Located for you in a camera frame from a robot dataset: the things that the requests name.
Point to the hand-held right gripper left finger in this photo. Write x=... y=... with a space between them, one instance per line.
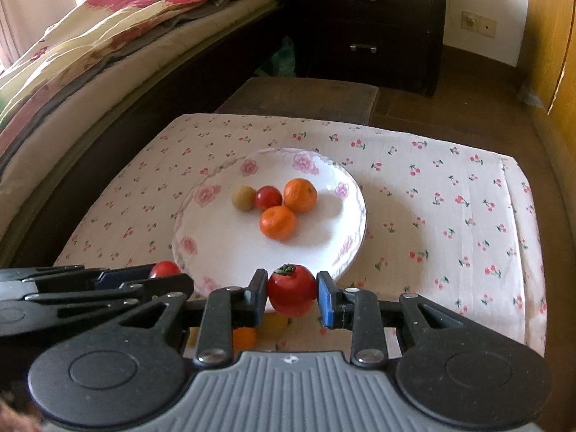
x=258 y=297

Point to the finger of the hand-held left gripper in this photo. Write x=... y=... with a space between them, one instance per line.
x=148 y=288
x=121 y=276

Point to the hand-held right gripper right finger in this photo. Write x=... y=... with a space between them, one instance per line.
x=326 y=301

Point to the red tomato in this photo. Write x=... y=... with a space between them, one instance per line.
x=268 y=197
x=165 y=270
x=292 y=292

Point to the white floral bowl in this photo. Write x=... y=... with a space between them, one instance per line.
x=315 y=234

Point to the small orange mandarin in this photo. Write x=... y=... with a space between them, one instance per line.
x=278 y=222
x=300 y=195

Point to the tan brown round fruit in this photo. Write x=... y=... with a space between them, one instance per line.
x=244 y=198
x=275 y=326

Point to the large orange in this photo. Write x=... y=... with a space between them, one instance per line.
x=245 y=339

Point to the bed with floral blanket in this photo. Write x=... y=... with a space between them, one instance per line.
x=90 y=180

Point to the cherry print tablecloth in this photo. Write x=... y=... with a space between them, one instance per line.
x=427 y=216

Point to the brown low stool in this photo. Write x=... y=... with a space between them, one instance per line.
x=306 y=99

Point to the teal bag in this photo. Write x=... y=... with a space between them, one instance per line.
x=281 y=60

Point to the floral patchwork blanket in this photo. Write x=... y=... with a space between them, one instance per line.
x=112 y=31

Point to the dark wooden nightstand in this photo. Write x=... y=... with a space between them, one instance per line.
x=387 y=22

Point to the light wooden wardrobe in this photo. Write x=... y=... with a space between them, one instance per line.
x=549 y=31

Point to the beige wall socket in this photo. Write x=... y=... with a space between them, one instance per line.
x=478 y=24

